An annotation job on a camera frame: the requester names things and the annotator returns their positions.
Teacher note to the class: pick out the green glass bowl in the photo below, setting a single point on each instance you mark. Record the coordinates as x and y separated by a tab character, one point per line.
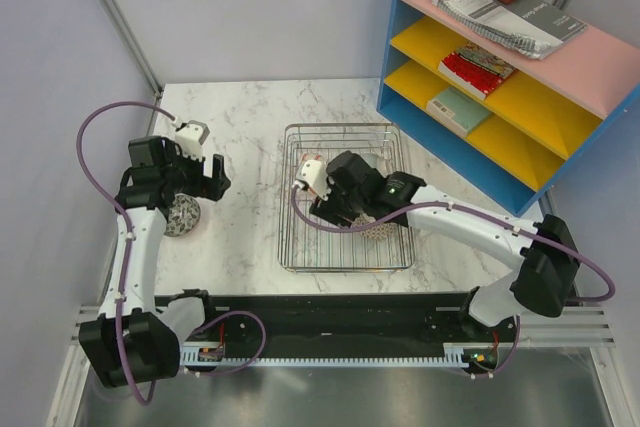
376	162

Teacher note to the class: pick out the orange patterned glass bowl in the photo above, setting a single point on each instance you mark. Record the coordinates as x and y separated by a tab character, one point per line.
310	157

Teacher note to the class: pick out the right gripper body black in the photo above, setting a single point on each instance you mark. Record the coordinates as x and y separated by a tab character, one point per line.
346	206

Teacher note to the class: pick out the grey patterned bowl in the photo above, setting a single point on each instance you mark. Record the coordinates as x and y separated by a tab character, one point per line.
183	216

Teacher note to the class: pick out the grey setup guide booklet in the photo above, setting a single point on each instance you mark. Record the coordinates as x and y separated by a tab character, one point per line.
565	26

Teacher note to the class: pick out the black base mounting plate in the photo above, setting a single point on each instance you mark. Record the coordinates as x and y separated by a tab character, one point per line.
343	325

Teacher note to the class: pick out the red patterned book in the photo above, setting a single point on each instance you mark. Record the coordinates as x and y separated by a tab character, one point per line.
476	70

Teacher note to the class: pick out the light green book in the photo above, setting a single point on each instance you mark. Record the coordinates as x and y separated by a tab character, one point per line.
456	111

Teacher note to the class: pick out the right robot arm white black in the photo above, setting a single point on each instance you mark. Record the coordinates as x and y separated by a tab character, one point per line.
541	255

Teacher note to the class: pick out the brown patterned bowl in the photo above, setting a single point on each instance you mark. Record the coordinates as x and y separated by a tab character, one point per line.
377	233

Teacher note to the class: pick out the colourful wooden shelf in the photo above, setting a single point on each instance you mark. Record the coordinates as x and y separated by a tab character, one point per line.
509	96

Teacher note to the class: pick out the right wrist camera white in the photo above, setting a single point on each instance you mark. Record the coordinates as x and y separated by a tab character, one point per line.
313	177

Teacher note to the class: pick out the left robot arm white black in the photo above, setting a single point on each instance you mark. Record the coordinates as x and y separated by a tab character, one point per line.
130	342

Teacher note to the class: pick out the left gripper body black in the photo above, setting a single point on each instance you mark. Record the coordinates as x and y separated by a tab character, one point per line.
194	181

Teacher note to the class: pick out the light blue cable duct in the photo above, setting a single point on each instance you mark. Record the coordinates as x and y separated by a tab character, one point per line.
205	356

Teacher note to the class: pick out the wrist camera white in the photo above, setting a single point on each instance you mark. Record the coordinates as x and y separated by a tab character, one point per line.
313	177
190	137

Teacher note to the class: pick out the spiral bound notebook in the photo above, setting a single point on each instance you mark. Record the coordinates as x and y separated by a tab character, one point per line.
524	27

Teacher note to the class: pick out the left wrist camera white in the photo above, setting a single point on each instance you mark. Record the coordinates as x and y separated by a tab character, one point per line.
190	137

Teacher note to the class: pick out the aluminium frame rail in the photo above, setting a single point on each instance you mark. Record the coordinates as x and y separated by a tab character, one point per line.
575	327

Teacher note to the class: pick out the metal wire dish rack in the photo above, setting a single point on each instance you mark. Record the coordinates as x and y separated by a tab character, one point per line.
305	249

